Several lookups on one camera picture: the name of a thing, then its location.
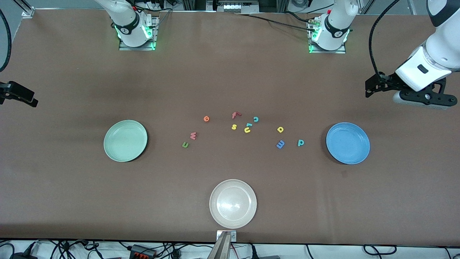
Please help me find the blue plate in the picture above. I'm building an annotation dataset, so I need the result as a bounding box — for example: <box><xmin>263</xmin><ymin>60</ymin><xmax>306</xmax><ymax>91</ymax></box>
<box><xmin>326</xmin><ymin>122</ymin><xmax>371</xmax><ymax>165</ymax></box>

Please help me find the green plate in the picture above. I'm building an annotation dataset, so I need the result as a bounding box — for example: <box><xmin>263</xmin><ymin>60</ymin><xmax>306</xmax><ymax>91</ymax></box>
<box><xmin>103</xmin><ymin>120</ymin><xmax>148</xmax><ymax>163</ymax></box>

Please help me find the brown table mat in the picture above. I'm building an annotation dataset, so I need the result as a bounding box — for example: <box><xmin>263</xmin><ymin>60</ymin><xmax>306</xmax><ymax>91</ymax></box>
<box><xmin>0</xmin><ymin>8</ymin><xmax>460</xmax><ymax>247</ymax></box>

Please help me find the grey device box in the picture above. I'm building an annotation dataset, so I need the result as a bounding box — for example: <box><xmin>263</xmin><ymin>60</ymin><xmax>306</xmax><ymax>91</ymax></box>
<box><xmin>213</xmin><ymin>0</ymin><xmax>260</xmax><ymax>13</ymax></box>

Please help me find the beige plate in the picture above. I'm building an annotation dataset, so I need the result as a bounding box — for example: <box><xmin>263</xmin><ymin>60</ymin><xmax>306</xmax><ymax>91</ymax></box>
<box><xmin>209</xmin><ymin>179</ymin><xmax>258</xmax><ymax>229</ymax></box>

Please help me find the black orange power strip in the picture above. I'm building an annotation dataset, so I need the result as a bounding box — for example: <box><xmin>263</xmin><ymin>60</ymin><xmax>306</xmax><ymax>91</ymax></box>
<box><xmin>129</xmin><ymin>244</ymin><xmax>157</xmax><ymax>258</ymax></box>

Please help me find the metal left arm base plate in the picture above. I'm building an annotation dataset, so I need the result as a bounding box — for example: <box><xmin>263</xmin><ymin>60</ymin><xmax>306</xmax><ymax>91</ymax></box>
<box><xmin>308</xmin><ymin>18</ymin><xmax>347</xmax><ymax>55</ymax></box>

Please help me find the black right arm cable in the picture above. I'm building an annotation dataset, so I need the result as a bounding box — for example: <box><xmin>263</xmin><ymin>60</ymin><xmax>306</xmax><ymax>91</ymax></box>
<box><xmin>0</xmin><ymin>9</ymin><xmax>12</xmax><ymax>73</ymax></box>

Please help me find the aluminium corner bracket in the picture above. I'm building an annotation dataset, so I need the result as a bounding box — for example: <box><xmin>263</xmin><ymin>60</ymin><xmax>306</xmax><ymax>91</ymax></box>
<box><xmin>14</xmin><ymin>0</ymin><xmax>36</xmax><ymax>19</ymax></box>

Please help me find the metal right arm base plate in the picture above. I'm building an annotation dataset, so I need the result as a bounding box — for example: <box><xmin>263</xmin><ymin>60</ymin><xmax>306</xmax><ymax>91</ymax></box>
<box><xmin>118</xmin><ymin>16</ymin><xmax>158</xmax><ymax>51</ymax></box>

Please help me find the black table cable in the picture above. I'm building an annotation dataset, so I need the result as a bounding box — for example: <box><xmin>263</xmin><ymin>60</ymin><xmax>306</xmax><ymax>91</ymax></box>
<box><xmin>233</xmin><ymin>13</ymin><xmax>317</xmax><ymax>32</ymax></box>

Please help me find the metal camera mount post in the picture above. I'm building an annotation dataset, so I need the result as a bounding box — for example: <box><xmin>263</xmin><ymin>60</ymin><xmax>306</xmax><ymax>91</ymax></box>
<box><xmin>207</xmin><ymin>230</ymin><xmax>237</xmax><ymax>259</ymax></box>

